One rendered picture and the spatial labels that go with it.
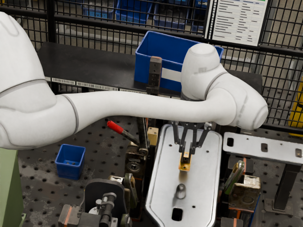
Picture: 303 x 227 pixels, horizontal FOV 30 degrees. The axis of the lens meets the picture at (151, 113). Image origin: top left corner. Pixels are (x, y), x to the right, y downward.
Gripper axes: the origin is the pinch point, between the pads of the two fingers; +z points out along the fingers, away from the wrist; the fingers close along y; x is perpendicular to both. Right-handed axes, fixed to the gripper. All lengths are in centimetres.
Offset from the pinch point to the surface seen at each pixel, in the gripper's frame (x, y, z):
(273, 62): 212, 53, 107
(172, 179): -6.6, -3.2, 6.7
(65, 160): 21, -47, 36
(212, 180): -4.3, 9.8, 6.7
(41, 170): 14, -55, 37
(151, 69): 28.7, -16.9, -9.7
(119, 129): -0.6, -22.5, -6.2
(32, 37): 199, -123, 107
